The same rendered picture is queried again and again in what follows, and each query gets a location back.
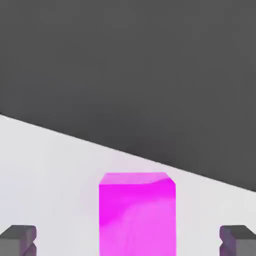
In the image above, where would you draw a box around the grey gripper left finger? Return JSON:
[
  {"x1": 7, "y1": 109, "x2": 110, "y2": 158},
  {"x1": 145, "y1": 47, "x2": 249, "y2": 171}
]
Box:
[{"x1": 0, "y1": 224, "x2": 38, "y2": 256}]

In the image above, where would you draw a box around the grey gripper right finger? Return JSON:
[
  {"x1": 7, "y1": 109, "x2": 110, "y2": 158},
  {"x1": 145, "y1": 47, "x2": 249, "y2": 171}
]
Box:
[{"x1": 219, "y1": 224, "x2": 256, "y2": 256}]

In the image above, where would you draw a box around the small magenta cube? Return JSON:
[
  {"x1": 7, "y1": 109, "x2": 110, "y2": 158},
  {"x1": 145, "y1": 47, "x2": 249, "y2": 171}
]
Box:
[{"x1": 98, "y1": 171, "x2": 177, "y2": 256}]

